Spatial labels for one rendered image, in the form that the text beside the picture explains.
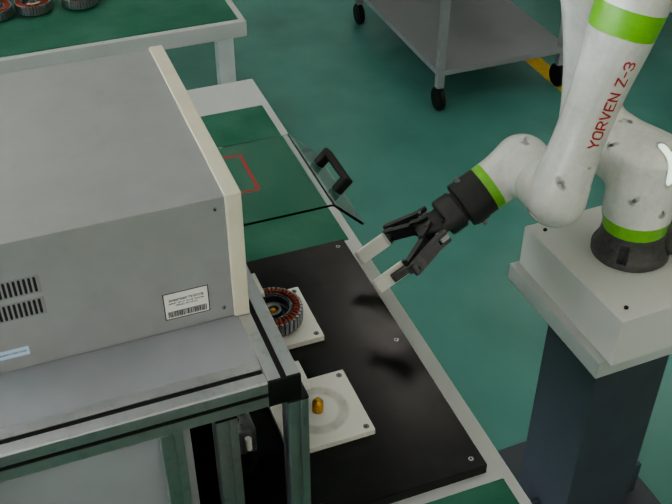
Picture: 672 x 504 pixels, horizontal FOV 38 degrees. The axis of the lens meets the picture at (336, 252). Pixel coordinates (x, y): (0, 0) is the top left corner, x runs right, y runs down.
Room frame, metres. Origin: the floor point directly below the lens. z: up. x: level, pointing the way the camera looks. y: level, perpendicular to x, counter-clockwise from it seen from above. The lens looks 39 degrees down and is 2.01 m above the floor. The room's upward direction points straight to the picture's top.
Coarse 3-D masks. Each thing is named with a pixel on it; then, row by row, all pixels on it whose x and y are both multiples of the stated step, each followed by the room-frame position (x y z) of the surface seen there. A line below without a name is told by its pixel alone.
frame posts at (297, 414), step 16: (304, 400) 0.89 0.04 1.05; (288, 416) 0.89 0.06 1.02; (304, 416) 0.89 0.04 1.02; (224, 432) 0.85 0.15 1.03; (288, 432) 0.89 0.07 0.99; (304, 432) 0.89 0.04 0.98; (224, 448) 0.85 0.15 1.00; (288, 448) 0.89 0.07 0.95; (304, 448) 0.89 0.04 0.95; (224, 464) 0.85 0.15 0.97; (240, 464) 0.86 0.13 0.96; (288, 464) 0.89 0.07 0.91; (304, 464) 0.89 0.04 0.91; (224, 480) 0.85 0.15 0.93; (240, 480) 0.86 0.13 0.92; (288, 480) 0.90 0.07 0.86; (304, 480) 0.89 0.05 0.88; (224, 496) 0.85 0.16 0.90; (240, 496) 0.86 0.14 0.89; (288, 496) 0.90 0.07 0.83; (304, 496) 0.89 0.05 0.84
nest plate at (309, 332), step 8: (296, 288) 1.43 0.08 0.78; (304, 304) 1.39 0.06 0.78; (304, 312) 1.36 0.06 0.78; (304, 320) 1.34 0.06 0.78; (312, 320) 1.34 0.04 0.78; (304, 328) 1.32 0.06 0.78; (312, 328) 1.32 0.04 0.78; (288, 336) 1.30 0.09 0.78; (296, 336) 1.30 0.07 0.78; (304, 336) 1.30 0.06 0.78; (312, 336) 1.30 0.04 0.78; (320, 336) 1.30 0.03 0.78; (288, 344) 1.28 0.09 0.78; (296, 344) 1.28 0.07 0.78; (304, 344) 1.28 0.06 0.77
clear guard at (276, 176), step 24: (240, 144) 1.51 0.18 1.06; (264, 144) 1.51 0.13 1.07; (288, 144) 1.51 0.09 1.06; (240, 168) 1.43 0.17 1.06; (264, 168) 1.43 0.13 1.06; (288, 168) 1.43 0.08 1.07; (312, 168) 1.44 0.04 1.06; (264, 192) 1.36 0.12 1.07; (288, 192) 1.36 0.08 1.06; (312, 192) 1.36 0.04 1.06; (264, 216) 1.29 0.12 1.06
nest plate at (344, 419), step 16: (320, 384) 1.18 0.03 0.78; (336, 384) 1.18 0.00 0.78; (336, 400) 1.14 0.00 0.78; (352, 400) 1.14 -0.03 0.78; (272, 416) 1.11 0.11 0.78; (320, 416) 1.10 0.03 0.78; (336, 416) 1.10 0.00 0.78; (352, 416) 1.10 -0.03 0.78; (320, 432) 1.07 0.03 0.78; (336, 432) 1.07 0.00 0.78; (352, 432) 1.07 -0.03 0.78; (368, 432) 1.07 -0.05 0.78; (320, 448) 1.04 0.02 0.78
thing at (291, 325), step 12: (264, 288) 1.39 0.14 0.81; (276, 288) 1.39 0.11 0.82; (264, 300) 1.37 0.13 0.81; (276, 300) 1.37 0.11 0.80; (288, 300) 1.36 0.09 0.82; (300, 300) 1.36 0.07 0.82; (276, 312) 1.33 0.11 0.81; (288, 312) 1.33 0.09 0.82; (300, 312) 1.33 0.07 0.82; (276, 324) 1.29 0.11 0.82; (288, 324) 1.30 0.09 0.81; (300, 324) 1.32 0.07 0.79
